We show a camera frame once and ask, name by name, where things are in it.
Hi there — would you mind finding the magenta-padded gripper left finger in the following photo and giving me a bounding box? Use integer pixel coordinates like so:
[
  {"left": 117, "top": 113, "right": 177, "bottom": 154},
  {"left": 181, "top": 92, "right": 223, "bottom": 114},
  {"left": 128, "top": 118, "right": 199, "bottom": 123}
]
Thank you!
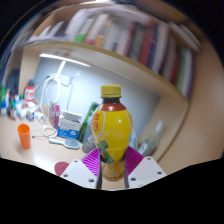
[{"left": 59, "top": 147, "right": 103, "bottom": 190}]

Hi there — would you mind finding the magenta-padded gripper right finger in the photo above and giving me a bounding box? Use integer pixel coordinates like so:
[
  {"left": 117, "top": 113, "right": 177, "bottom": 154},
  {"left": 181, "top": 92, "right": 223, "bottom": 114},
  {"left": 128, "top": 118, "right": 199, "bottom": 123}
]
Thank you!
[{"left": 123, "top": 145, "right": 167, "bottom": 190}]

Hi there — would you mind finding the yellow drink bottle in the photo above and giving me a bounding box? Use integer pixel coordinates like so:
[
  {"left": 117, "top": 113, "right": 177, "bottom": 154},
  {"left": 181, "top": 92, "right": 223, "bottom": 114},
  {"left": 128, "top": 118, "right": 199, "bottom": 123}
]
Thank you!
[{"left": 90, "top": 84, "right": 134, "bottom": 183}]

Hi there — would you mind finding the light blue hairbrush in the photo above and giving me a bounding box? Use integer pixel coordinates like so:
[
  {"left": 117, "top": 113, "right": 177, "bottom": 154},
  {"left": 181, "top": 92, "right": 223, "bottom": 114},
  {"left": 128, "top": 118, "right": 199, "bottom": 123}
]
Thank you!
[{"left": 48, "top": 136, "right": 81, "bottom": 150}]

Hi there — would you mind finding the tall clear bottle white cap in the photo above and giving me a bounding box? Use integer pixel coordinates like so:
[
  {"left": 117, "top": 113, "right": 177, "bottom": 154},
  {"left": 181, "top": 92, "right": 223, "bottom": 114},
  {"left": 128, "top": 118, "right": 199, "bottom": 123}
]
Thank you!
[{"left": 141, "top": 119, "right": 166, "bottom": 156}]

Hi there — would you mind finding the green plastic bottle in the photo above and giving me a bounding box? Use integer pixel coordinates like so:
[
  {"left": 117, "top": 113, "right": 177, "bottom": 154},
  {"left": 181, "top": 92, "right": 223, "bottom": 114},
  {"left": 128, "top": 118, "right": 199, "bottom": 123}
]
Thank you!
[{"left": 77, "top": 101, "right": 99, "bottom": 144}]

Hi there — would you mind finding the orange plastic cup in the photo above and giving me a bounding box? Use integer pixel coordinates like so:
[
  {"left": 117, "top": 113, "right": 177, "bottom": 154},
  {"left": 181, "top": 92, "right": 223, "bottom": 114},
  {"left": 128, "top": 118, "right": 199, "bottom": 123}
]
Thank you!
[{"left": 17, "top": 123, "right": 32, "bottom": 150}]

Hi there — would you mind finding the small white bottle blue label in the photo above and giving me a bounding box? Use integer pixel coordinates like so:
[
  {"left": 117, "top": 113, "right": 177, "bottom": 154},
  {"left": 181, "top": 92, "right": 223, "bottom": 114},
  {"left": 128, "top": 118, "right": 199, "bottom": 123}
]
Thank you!
[{"left": 26, "top": 106, "right": 36, "bottom": 122}]

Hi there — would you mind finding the red and white canister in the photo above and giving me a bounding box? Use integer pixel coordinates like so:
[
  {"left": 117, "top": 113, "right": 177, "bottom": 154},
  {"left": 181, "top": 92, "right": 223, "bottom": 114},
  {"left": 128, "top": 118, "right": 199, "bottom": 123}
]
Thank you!
[{"left": 23, "top": 83, "right": 36, "bottom": 109}]

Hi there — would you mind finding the white desk lamp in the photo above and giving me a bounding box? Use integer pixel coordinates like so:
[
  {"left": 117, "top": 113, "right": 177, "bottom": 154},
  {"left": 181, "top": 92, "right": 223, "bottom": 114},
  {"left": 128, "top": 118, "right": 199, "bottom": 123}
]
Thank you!
[{"left": 39, "top": 53, "right": 92, "bottom": 83}]

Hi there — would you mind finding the wooden shelf unit with books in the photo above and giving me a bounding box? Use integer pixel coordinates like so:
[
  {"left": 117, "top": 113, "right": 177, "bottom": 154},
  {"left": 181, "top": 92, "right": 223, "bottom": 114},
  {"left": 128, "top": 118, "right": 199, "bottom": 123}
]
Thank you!
[{"left": 19, "top": 0, "right": 208, "bottom": 161}]

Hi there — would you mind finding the white cable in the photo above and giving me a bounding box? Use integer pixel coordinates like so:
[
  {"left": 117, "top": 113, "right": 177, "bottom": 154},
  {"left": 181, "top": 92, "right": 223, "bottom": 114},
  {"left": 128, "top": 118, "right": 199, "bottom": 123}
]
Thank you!
[{"left": 33, "top": 75, "right": 63, "bottom": 139}]

